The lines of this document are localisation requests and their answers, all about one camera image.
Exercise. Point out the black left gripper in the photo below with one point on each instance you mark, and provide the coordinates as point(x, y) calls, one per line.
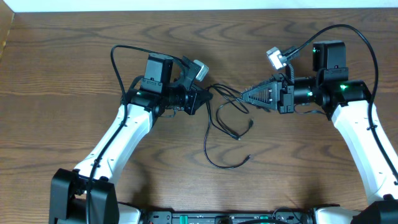
point(195, 102)

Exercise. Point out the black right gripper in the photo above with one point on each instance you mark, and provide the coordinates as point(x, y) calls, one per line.
point(285, 94)

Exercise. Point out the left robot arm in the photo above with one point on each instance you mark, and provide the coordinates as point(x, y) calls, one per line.
point(87, 194)

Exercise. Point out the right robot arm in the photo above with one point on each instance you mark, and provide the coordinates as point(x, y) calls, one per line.
point(347, 104)

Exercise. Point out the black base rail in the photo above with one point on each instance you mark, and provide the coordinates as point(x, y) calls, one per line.
point(169, 216)

